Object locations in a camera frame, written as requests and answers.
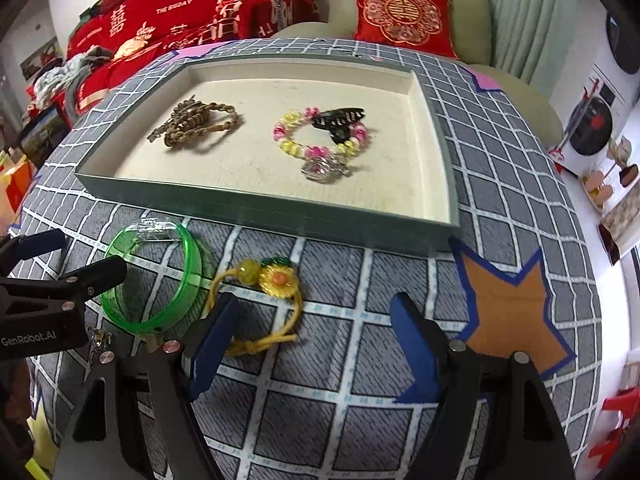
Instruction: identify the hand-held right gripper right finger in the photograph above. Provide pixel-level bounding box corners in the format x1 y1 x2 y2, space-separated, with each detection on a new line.
389 292 576 480

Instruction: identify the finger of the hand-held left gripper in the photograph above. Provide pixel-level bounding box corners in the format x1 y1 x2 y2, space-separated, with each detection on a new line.
0 230 68 273
0 255 128 311

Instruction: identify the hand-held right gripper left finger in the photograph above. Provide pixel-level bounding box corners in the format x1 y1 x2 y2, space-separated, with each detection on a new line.
52 292 241 480

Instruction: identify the green translucent bangle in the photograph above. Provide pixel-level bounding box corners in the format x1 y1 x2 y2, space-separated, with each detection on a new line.
100 220 205 336

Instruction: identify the yellow flower cord hair tie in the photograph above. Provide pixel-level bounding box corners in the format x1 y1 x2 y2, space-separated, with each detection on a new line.
209 257 307 358

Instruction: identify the brown spiral hair tie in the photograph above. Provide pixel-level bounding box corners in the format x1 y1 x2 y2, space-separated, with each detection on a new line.
164 109 217 150

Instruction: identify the shallow grey-green tray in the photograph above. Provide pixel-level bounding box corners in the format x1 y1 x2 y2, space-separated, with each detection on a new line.
74 49 460 256

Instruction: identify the silver heart pendant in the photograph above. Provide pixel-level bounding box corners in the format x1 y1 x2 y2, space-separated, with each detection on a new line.
300 156 351 182

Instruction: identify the braided brown rope bracelet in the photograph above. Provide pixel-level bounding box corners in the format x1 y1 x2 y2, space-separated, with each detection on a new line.
160 100 242 153

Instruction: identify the pink and yellow beaded bracelet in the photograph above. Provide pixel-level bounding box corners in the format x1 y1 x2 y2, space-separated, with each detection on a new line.
272 106 372 161

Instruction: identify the black striped hair claw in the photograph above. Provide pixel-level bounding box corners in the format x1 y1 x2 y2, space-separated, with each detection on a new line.
312 105 367 145

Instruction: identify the small metal charm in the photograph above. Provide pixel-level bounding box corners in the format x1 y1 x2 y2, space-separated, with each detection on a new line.
87 327 113 356

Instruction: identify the red gift bag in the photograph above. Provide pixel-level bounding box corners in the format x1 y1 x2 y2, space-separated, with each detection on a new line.
5 160 35 211

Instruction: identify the black landscape print bag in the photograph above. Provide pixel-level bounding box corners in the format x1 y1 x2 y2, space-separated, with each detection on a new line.
17 105 71 156

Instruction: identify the grey checked star tablecloth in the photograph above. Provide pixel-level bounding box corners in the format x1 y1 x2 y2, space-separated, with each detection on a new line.
10 35 603 480

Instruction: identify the pile of grey-blue clothes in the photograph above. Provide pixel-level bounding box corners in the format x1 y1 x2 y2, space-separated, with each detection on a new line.
32 47 108 111

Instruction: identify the red plastic stool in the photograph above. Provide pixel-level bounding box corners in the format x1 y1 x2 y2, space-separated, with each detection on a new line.
587 387 640 466

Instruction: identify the red mop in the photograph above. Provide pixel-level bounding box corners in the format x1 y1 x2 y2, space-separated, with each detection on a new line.
547 80 603 168

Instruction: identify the patterned beige panel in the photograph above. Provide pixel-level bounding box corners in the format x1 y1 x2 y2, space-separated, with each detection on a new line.
600 195 640 241

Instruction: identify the lotus ornament stand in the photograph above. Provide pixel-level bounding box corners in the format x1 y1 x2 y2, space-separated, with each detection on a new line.
582 135 640 211

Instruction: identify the red printed sofa cover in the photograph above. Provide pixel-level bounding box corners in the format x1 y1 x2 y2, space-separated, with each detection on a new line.
65 0 321 91

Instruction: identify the white washing machine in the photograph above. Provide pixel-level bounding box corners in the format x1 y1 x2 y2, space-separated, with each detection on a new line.
565 62 618 161

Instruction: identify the red satin pillow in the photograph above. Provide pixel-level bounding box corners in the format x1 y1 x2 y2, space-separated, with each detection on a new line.
220 0 286 41

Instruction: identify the red embroidered cushion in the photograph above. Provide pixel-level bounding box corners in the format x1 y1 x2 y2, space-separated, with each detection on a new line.
350 0 458 58

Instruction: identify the green armchair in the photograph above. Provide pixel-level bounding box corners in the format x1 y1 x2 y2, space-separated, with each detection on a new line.
272 0 563 148

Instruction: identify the pale green curtain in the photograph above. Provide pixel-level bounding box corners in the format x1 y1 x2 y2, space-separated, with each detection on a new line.
470 0 571 96

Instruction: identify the white stacked dryer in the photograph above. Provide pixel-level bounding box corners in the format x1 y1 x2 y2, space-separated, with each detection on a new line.
602 7 640 76

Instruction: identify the wide framed wall picture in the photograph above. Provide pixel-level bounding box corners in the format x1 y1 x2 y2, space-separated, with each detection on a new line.
20 37 61 78

